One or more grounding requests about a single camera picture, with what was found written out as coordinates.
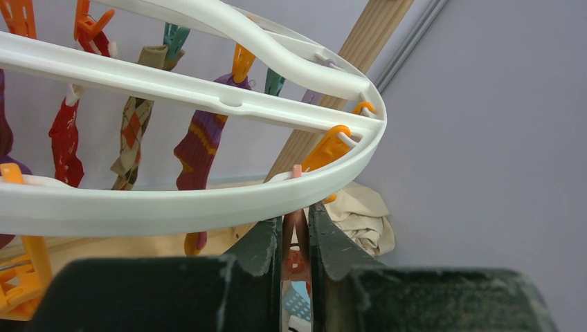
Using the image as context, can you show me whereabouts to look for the wooden hanger stand frame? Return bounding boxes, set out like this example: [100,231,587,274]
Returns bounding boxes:
[0,0,416,276]

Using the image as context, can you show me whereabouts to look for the argyle beige sock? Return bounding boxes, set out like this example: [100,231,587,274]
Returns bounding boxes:
[111,45,185,190]

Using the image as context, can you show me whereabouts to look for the red santa sock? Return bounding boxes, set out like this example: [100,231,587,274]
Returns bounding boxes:
[48,31,118,187]

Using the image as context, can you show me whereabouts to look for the teal clothes clip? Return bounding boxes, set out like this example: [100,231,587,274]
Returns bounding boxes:
[163,22,190,60]

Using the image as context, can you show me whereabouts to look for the white round clip hanger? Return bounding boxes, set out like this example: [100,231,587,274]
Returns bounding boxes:
[0,0,388,238]

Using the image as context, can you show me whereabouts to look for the orange clothes clip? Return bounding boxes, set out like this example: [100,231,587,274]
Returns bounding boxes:
[0,163,55,322]

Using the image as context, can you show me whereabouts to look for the purple yellow hanging sock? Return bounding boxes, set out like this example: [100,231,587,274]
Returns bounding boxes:
[174,74,252,256]

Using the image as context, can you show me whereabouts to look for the beige crumpled cloth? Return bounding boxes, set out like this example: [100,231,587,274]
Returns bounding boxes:
[325,182,395,256]

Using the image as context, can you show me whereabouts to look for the orange hanging clip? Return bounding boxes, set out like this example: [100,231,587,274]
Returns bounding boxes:
[231,43,256,84]
[300,124,353,205]

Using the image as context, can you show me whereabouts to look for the purple pink striped sock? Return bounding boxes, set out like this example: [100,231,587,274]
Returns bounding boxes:
[1,69,32,175]

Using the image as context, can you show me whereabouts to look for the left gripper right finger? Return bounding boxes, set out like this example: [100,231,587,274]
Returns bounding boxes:
[309,203,557,331]

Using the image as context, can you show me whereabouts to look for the purple clothes clip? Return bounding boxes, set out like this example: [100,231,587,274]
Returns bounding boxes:
[300,58,338,105]

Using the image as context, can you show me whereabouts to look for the light blue plastic basket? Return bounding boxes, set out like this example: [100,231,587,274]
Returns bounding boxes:
[282,282,311,322]

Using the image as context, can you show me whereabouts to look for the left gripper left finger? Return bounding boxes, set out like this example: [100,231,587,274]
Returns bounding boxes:
[29,217,282,331]

